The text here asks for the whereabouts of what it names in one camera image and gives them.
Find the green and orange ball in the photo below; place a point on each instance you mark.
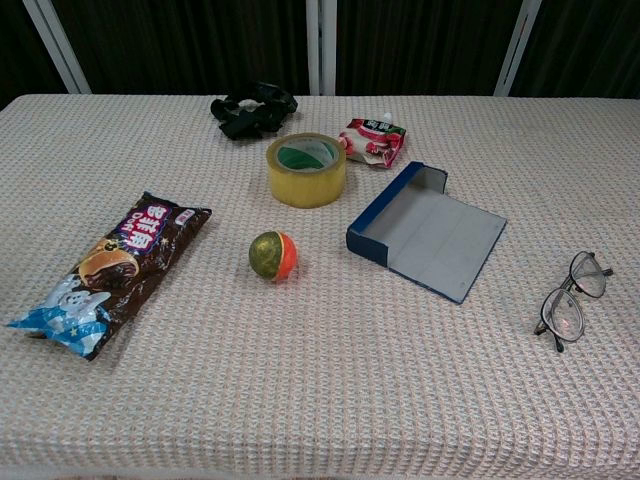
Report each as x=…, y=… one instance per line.
x=272, y=255

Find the beige woven tablecloth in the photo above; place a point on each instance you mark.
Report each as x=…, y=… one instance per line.
x=320, y=350

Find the black wire-frame eyeglasses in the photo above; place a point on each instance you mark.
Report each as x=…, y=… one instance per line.
x=569, y=295

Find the grey aluminium extrusion bar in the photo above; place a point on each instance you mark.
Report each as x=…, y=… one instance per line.
x=517, y=47
x=321, y=47
x=57, y=45

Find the black hair scrunchie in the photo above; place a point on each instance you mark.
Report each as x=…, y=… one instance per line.
x=250, y=117

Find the brown snack bag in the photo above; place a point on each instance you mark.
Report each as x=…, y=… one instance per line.
x=115, y=270

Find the yellow packing tape roll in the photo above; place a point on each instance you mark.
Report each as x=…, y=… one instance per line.
x=306, y=187

